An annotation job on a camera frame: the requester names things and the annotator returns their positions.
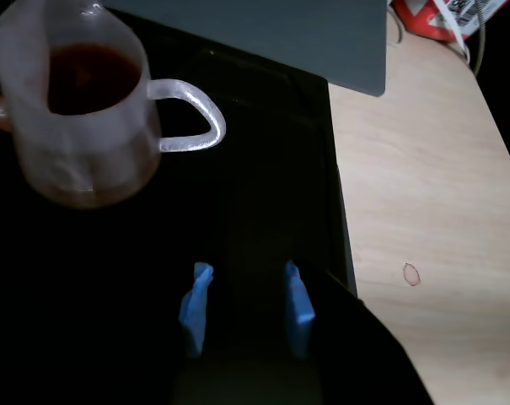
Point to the black gripper finger blue tape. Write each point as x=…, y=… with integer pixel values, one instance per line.
x=299, y=308
x=195, y=308

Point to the red white cardboard box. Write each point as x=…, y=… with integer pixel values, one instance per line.
x=423, y=17

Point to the frosted glass mug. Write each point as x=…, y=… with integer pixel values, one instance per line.
x=90, y=139

